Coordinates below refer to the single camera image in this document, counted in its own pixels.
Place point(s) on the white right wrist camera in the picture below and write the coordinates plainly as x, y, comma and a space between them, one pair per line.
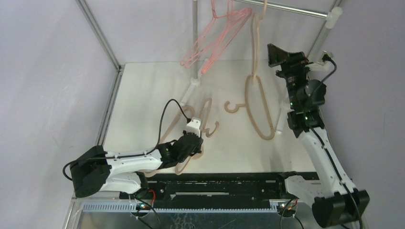
323, 64

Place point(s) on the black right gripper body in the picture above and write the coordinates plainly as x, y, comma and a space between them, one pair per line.
292, 60

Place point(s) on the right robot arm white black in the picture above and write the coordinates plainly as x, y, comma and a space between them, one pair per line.
334, 200

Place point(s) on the silver clothes rack frame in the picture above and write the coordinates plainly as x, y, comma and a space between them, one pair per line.
330, 18

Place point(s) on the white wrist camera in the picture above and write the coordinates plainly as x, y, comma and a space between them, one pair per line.
323, 64
194, 126

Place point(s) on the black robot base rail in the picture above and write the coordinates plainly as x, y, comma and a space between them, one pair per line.
216, 191

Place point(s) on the left controller board with wires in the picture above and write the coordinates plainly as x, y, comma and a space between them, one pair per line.
143, 205

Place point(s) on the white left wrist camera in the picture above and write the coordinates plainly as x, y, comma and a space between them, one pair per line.
194, 126

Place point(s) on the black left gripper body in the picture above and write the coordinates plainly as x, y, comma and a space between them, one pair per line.
196, 150

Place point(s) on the right controller board with wires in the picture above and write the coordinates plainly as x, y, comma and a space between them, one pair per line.
288, 210

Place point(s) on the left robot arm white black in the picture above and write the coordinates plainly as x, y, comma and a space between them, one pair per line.
98, 170

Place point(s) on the pink wire hanger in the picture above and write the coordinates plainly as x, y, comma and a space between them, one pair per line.
239, 19
216, 30
215, 47

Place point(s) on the controller board with wires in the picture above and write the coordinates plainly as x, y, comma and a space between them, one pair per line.
143, 205
288, 210

